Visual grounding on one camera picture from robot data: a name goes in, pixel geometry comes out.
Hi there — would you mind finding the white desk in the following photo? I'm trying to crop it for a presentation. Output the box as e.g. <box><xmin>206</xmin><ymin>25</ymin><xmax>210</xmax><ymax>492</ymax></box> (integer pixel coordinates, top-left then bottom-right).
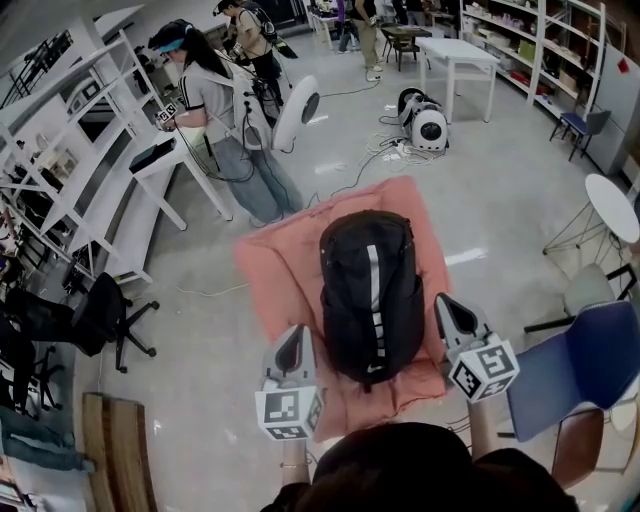
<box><xmin>128</xmin><ymin>127</ymin><xmax>236</xmax><ymax>232</ymax></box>

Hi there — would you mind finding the grey chair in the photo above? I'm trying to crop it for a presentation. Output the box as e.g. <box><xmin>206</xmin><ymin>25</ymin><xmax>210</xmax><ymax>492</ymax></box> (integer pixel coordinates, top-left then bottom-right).
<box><xmin>549</xmin><ymin>108</ymin><xmax>612</xmax><ymax>162</ymax></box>

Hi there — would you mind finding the white metal shelving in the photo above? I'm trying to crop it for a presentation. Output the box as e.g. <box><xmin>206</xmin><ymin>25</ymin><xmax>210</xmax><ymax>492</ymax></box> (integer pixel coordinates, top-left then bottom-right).
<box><xmin>0</xmin><ymin>4</ymin><xmax>156</xmax><ymax>286</ymax></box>

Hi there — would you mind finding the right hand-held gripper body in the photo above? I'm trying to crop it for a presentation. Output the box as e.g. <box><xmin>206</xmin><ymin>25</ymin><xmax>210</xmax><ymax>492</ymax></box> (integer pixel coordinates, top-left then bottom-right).
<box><xmin>446</xmin><ymin>337</ymin><xmax>522</xmax><ymax>404</ymax></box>

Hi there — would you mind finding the white rounded machine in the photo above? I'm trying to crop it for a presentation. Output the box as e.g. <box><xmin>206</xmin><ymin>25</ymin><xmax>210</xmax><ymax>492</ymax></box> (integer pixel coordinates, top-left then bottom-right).
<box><xmin>397</xmin><ymin>87</ymin><xmax>451</xmax><ymax>151</ymax></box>

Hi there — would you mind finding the white floor cable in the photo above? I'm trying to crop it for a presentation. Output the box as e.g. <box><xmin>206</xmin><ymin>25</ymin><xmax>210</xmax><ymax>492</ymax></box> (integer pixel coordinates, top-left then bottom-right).
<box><xmin>177</xmin><ymin>282</ymin><xmax>251</xmax><ymax>297</ymax></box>

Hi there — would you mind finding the white oval shell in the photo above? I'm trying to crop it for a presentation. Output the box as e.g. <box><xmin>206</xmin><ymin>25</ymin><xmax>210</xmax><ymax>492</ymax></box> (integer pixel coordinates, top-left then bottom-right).
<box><xmin>272</xmin><ymin>74</ymin><xmax>321</xmax><ymax>154</ymax></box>

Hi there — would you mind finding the grey refrigerator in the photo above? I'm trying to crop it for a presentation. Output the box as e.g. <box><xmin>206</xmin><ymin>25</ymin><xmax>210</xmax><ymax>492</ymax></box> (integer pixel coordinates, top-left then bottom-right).
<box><xmin>582</xmin><ymin>42</ymin><xmax>640</xmax><ymax>176</ymax></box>

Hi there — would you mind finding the black flat box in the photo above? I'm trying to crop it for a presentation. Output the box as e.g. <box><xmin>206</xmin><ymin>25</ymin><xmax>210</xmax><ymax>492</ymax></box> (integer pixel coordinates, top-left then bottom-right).
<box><xmin>130</xmin><ymin>138</ymin><xmax>177</xmax><ymax>174</ymax></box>

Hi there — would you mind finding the black mezzanine railing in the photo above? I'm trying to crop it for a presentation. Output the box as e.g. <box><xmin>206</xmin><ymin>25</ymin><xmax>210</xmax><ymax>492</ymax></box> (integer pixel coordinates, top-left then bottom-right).
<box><xmin>0</xmin><ymin>29</ymin><xmax>76</xmax><ymax>109</ymax></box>

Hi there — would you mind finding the dark small table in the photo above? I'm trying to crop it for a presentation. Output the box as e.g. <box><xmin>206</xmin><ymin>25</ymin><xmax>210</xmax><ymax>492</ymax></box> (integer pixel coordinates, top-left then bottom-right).
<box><xmin>379</xmin><ymin>22</ymin><xmax>434</xmax><ymax>71</ymax></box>

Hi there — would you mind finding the blue denim cloth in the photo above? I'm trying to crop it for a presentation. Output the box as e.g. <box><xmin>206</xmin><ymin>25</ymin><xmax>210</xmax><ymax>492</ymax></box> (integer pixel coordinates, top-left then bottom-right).
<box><xmin>0</xmin><ymin>404</ymin><xmax>96</xmax><ymax>474</ymax></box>

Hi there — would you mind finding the wooden board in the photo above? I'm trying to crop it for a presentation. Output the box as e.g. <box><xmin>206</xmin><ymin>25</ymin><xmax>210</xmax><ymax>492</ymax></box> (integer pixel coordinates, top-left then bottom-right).
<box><xmin>82</xmin><ymin>392</ymin><xmax>159</xmax><ymax>512</ymax></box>

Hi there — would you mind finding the wire chair with cushion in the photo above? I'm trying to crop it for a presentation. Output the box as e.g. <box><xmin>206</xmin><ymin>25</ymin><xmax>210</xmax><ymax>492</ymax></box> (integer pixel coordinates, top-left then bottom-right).
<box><xmin>523</xmin><ymin>262</ymin><xmax>640</xmax><ymax>335</ymax></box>

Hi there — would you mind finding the white storage shelf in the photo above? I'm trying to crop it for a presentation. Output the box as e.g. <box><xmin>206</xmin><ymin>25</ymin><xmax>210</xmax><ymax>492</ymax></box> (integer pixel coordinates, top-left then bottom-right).
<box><xmin>462</xmin><ymin>0</ymin><xmax>609</xmax><ymax>121</ymax></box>

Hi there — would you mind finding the blue chair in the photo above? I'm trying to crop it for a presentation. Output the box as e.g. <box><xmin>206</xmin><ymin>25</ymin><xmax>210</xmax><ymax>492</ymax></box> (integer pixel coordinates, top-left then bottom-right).
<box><xmin>507</xmin><ymin>299</ymin><xmax>640</xmax><ymax>444</ymax></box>

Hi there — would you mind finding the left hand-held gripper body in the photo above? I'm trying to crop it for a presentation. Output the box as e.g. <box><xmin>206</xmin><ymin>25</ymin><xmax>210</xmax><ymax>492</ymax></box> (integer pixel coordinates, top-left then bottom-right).
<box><xmin>254</xmin><ymin>377</ymin><xmax>326</xmax><ymax>443</ymax></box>

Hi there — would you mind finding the round white table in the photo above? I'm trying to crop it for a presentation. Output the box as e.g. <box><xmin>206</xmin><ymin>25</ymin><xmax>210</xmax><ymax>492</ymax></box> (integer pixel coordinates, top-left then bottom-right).
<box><xmin>542</xmin><ymin>173</ymin><xmax>640</xmax><ymax>257</ymax></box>

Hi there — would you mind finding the black floor cable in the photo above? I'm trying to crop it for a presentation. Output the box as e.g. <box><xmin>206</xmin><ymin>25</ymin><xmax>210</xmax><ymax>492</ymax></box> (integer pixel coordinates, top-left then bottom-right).
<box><xmin>304</xmin><ymin>144</ymin><xmax>396</xmax><ymax>211</ymax></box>

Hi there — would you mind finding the white rectangular table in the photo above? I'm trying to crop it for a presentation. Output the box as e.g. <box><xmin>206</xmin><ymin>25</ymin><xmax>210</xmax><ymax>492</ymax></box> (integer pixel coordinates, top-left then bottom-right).
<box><xmin>417</xmin><ymin>37</ymin><xmax>501</xmax><ymax>124</ymax></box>

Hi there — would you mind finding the black office chair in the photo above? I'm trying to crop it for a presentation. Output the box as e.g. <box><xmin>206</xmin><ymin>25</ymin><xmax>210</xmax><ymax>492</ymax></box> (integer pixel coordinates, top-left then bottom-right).
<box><xmin>69</xmin><ymin>272</ymin><xmax>161</xmax><ymax>374</ymax></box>

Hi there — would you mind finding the person's black top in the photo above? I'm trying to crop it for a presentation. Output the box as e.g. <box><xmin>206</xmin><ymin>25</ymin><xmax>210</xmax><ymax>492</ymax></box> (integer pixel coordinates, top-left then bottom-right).
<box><xmin>259</xmin><ymin>447</ymin><xmax>581</xmax><ymax>512</ymax></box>

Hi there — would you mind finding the black backpack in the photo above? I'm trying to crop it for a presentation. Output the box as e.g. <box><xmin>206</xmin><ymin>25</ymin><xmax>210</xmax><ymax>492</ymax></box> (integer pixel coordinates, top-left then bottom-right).
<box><xmin>318</xmin><ymin>209</ymin><xmax>425</xmax><ymax>386</ymax></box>

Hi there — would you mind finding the pink fabric surface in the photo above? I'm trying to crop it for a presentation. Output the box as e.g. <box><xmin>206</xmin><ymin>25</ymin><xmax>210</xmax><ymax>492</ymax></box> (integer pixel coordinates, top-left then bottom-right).
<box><xmin>233</xmin><ymin>174</ymin><xmax>454</xmax><ymax>445</ymax></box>

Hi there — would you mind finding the brown wooden stool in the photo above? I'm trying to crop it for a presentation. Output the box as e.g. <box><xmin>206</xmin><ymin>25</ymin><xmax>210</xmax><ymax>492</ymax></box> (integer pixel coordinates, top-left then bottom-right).
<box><xmin>551</xmin><ymin>407</ymin><xmax>607</xmax><ymax>491</ymax></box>

